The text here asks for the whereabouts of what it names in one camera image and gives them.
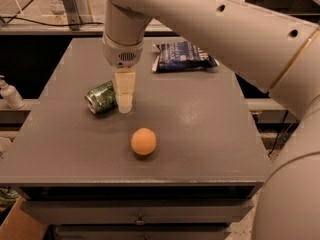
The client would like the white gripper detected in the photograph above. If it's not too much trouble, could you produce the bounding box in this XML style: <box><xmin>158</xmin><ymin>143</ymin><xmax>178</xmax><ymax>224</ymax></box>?
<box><xmin>103</xmin><ymin>34</ymin><xmax>143</xmax><ymax>114</ymax></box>

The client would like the green soda can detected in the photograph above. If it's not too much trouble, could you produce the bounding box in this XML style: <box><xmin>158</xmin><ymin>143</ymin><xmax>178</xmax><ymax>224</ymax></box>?
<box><xmin>84</xmin><ymin>81</ymin><xmax>117</xmax><ymax>114</ymax></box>

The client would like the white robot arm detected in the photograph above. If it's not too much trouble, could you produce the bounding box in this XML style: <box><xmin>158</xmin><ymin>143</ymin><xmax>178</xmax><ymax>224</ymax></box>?
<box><xmin>104</xmin><ymin>0</ymin><xmax>320</xmax><ymax>240</ymax></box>

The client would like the blue chip bag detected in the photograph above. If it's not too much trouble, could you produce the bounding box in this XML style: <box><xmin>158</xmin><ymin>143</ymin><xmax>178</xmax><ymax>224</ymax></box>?
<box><xmin>152</xmin><ymin>41</ymin><xmax>219</xmax><ymax>73</ymax></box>

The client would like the orange fruit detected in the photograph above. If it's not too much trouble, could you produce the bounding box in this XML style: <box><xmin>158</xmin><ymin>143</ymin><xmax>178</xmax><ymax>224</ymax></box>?
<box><xmin>130</xmin><ymin>128</ymin><xmax>157</xmax><ymax>156</ymax></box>

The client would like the grey drawer cabinet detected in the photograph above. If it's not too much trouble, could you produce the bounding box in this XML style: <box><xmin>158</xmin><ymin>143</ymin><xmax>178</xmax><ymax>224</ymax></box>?
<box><xmin>0</xmin><ymin>38</ymin><xmax>270</xmax><ymax>240</ymax></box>

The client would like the white spray bottle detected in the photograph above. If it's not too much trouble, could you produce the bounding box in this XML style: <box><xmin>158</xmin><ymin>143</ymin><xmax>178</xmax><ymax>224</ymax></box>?
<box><xmin>0</xmin><ymin>75</ymin><xmax>25</xmax><ymax>110</ymax></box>

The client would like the drawer pull knob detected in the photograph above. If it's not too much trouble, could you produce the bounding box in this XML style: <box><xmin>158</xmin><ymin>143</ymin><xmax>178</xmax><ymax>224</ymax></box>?
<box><xmin>134</xmin><ymin>214</ymin><xmax>145</xmax><ymax>226</ymax></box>

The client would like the cardboard box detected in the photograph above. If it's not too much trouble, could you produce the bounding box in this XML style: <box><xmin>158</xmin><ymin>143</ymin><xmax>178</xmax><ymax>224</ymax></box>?
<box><xmin>0</xmin><ymin>197</ymin><xmax>48</xmax><ymax>240</ymax></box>

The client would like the metal railing post left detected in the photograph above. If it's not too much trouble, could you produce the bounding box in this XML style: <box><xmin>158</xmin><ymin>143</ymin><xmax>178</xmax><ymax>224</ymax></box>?
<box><xmin>62</xmin><ymin>0</ymin><xmax>81</xmax><ymax>31</ymax></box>

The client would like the black cable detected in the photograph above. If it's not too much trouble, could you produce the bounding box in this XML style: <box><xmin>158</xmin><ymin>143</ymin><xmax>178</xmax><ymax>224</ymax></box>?
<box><xmin>0</xmin><ymin>15</ymin><xmax>104</xmax><ymax>28</ymax></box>

